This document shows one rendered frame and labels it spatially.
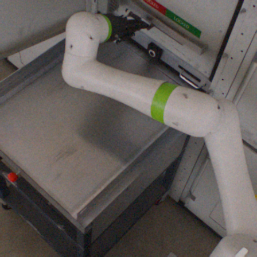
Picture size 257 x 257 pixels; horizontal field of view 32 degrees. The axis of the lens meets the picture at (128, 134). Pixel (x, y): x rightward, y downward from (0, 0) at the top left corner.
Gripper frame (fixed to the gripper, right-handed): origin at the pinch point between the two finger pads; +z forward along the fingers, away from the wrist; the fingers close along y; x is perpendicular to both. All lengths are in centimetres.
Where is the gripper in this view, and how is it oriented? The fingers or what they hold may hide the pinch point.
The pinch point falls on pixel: (140, 24)
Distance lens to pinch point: 169.3
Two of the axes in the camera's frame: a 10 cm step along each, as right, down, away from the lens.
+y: -4.1, 7.6, 5.0
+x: 7.4, 6.0, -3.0
